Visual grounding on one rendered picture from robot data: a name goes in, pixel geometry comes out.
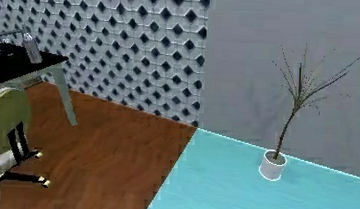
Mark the green office chair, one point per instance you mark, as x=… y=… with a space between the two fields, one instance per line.
x=4 y=119

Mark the house plant in white pot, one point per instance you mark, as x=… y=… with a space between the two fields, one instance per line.
x=273 y=164

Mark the black top table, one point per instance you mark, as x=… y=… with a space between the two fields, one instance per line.
x=12 y=61

